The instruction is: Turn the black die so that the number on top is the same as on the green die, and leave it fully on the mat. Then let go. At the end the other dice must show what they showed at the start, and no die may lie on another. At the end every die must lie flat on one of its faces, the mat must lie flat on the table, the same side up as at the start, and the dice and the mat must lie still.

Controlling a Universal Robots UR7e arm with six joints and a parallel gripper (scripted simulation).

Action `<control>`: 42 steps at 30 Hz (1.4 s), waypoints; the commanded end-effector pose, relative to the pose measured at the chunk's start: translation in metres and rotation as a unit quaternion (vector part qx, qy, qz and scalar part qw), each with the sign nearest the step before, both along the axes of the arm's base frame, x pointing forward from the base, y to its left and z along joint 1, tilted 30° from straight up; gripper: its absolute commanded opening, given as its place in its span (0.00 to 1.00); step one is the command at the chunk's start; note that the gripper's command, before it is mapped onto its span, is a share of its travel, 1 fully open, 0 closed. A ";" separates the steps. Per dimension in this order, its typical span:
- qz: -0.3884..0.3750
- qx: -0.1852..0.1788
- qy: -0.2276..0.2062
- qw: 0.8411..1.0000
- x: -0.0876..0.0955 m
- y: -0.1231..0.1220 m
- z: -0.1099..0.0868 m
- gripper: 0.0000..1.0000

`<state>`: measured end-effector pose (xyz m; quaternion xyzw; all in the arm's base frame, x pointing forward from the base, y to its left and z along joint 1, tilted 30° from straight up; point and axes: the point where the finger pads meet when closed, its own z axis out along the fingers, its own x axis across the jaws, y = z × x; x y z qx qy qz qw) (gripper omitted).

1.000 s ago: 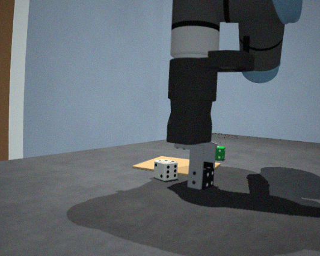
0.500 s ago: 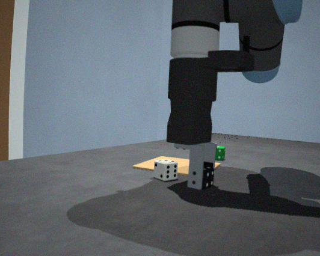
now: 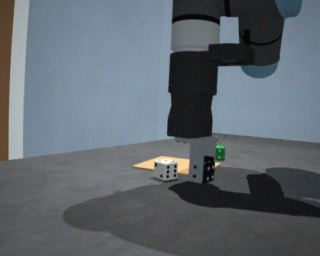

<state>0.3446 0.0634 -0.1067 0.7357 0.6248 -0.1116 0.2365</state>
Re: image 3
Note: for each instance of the peach flat square mat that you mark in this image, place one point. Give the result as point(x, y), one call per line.
point(183, 165)

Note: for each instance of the black die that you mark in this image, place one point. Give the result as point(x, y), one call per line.
point(208, 171)

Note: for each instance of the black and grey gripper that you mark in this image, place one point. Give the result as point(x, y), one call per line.
point(193, 76)

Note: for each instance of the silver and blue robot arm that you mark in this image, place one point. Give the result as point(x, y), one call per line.
point(264, 18)

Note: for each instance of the white die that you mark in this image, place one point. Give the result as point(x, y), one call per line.
point(165, 169)

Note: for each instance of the green die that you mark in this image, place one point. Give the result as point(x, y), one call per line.
point(220, 153)

